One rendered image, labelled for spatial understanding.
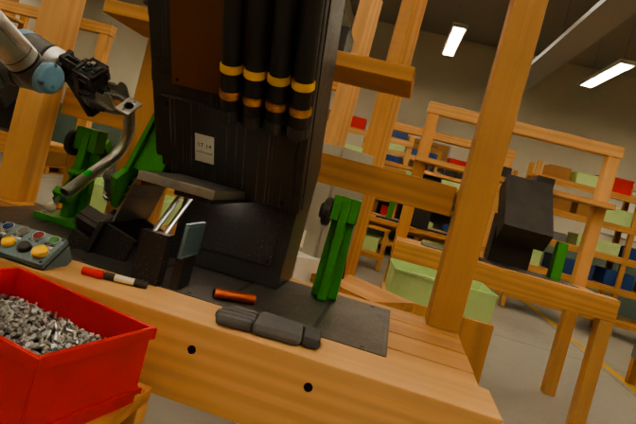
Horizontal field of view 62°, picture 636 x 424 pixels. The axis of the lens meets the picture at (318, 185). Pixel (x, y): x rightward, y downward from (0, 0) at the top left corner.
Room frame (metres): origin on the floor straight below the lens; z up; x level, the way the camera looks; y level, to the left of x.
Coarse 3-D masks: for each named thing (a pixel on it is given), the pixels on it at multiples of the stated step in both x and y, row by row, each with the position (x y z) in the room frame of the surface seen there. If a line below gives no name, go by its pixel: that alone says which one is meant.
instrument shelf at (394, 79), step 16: (112, 0) 1.51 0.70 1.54; (112, 16) 1.56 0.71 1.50; (128, 16) 1.51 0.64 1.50; (144, 16) 1.50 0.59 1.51; (144, 32) 1.68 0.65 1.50; (336, 64) 1.41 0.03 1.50; (352, 64) 1.41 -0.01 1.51; (368, 64) 1.40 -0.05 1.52; (384, 64) 1.39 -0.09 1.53; (400, 64) 1.39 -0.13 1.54; (336, 80) 1.64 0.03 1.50; (352, 80) 1.57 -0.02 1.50; (368, 80) 1.51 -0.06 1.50; (384, 80) 1.45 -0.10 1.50; (400, 80) 1.40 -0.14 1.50; (400, 96) 1.61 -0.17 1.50
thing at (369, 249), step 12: (360, 120) 8.11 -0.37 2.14; (360, 132) 8.02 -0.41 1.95; (396, 132) 8.04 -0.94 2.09; (348, 144) 8.12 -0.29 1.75; (408, 144) 7.93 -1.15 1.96; (396, 156) 8.03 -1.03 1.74; (408, 156) 7.96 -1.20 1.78; (396, 168) 7.99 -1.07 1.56; (396, 204) 7.96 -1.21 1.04; (372, 240) 8.04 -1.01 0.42; (384, 240) 7.97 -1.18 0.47; (372, 252) 7.99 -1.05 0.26
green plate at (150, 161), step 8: (152, 120) 1.21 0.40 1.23; (152, 128) 1.22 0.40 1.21; (144, 136) 1.21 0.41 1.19; (152, 136) 1.22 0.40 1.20; (136, 144) 1.21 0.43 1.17; (144, 144) 1.22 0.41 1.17; (152, 144) 1.22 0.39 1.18; (136, 152) 1.21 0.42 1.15; (144, 152) 1.22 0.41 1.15; (152, 152) 1.22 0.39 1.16; (128, 160) 1.22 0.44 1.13; (136, 160) 1.23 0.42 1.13; (144, 160) 1.22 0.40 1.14; (152, 160) 1.22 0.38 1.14; (160, 160) 1.22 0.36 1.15; (128, 168) 1.22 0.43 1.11; (136, 168) 1.22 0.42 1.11; (144, 168) 1.22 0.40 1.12; (152, 168) 1.22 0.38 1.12; (160, 168) 1.22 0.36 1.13; (136, 176) 1.27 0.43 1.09
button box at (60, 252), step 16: (0, 224) 1.06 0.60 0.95; (16, 224) 1.07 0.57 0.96; (0, 240) 1.03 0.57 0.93; (16, 240) 1.03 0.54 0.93; (32, 240) 1.04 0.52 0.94; (64, 240) 1.05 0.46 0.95; (0, 256) 1.01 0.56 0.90; (16, 256) 1.00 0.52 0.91; (32, 256) 1.00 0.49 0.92; (48, 256) 1.01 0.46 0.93; (64, 256) 1.06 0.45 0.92
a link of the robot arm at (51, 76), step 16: (0, 16) 1.13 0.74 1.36; (0, 32) 1.13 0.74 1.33; (16, 32) 1.17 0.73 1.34; (0, 48) 1.15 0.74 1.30; (16, 48) 1.17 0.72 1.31; (32, 48) 1.21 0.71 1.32; (16, 64) 1.19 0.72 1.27; (32, 64) 1.21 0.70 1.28; (48, 64) 1.23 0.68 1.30; (16, 80) 1.26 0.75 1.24; (32, 80) 1.23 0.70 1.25; (48, 80) 1.24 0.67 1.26
